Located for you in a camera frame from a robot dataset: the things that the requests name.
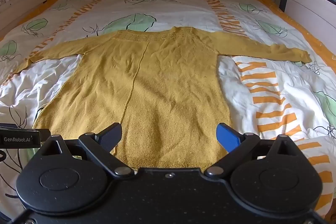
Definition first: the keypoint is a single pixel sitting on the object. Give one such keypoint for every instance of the leaf printed duvet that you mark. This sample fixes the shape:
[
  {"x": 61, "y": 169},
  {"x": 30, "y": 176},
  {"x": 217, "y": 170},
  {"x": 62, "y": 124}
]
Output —
[{"x": 170, "y": 10}]

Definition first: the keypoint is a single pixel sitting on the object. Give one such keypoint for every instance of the yellow knit sweater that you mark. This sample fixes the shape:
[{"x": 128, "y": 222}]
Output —
[{"x": 168, "y": 87}]

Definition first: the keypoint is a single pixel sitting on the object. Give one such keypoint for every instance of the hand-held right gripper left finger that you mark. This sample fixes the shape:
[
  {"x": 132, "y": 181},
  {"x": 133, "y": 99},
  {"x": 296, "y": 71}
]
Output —
[{"x": 110, "y": 135}]

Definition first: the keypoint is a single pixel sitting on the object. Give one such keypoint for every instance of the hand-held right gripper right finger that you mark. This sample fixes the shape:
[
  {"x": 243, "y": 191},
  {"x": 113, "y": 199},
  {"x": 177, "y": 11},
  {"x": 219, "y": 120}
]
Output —
[{"x": 225, "y": 137}]

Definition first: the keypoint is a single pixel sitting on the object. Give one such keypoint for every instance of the dark blue bed post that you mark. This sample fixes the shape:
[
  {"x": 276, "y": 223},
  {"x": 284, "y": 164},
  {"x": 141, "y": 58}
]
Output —
[{"x": 283, "y": 3}]

